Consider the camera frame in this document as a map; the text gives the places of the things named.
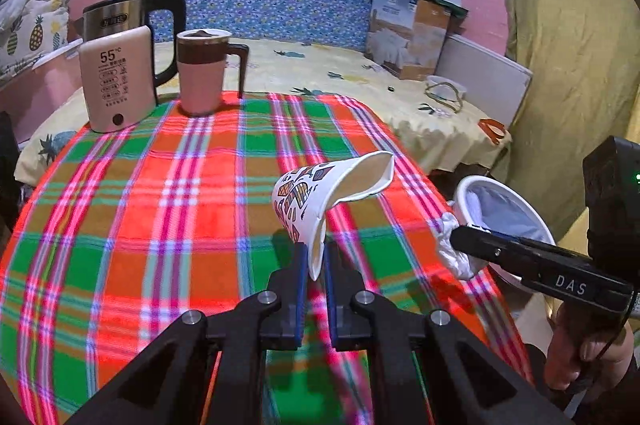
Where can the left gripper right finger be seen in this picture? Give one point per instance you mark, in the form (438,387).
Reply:
(425,369)

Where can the pink storage box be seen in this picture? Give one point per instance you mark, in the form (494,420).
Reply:
(33,95)

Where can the pink electric kettle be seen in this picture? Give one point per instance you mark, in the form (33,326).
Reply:
(117,65)

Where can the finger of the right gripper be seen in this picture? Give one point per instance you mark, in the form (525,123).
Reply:
(503,250)

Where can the yellow printed bed sheet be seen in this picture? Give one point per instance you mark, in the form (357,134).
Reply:
(435,136)

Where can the pink mug with brown handle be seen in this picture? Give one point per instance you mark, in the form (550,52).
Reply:
(202,56)

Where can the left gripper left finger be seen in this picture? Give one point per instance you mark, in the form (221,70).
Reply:
(208,368)

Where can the white tissue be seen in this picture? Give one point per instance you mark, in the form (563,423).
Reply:
(462,266)

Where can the white trash bin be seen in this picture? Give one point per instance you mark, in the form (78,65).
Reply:
(486,203)

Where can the orange scissors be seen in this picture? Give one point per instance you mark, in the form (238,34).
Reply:
(495,131)

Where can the white flat board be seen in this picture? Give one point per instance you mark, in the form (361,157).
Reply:
(493,83)

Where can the person's right hand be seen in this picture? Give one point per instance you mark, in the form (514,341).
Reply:
(572,348)

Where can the pineapple print pillow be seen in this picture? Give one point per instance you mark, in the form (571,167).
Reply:
(29,30)

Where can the patterned paper cup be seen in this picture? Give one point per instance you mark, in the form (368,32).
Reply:
(302,197)

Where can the olive green curtain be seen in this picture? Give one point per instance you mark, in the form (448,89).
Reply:
(584,56)

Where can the cardboard quilt box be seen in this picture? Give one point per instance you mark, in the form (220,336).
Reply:
(406,36)

